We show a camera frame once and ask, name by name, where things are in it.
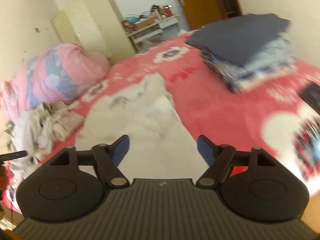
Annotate folded blue jeans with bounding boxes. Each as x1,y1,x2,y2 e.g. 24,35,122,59
201,47,240,80

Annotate wooden door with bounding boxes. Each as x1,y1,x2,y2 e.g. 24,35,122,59
170,0,220,30

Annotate white shelf desk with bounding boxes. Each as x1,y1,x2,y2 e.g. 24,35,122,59
125,14,180,53

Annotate beige crumpled garment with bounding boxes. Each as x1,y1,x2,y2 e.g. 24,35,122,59
37,102,72,120

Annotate cream wardrobe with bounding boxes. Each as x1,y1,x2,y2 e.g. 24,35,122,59
51,0,137,64

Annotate pink floral quilt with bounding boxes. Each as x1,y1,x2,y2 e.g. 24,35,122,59
0,41,110,120

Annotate cardboard box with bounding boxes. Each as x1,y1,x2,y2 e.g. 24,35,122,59
135,17,158,30

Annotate white garment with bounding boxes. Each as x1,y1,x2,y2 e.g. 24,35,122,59
10,102,65,178
75,72,212,180

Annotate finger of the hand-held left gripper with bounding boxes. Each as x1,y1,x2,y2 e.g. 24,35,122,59
0,151,27,162

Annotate folded cream garment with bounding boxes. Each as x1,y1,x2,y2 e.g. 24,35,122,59
232,74,278,93

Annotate black phone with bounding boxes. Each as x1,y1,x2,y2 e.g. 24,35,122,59
300,82,320,117

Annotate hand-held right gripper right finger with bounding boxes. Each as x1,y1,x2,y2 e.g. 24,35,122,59
196,134,277,188

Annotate white crumpled garment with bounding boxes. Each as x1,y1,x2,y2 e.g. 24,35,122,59
10,102,65,178

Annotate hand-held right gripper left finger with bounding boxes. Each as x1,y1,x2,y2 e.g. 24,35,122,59
50,134,130,188

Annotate dark grey folded garment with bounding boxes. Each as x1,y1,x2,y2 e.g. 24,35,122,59
186,14,292,67

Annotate folded light blue garment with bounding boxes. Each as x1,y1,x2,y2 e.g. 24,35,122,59
240,38,297,80

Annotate clear plastic bag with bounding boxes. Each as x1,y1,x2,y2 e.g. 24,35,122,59
136,37,160,50

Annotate red floral blanket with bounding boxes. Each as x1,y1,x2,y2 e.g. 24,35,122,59
0,31,320,210

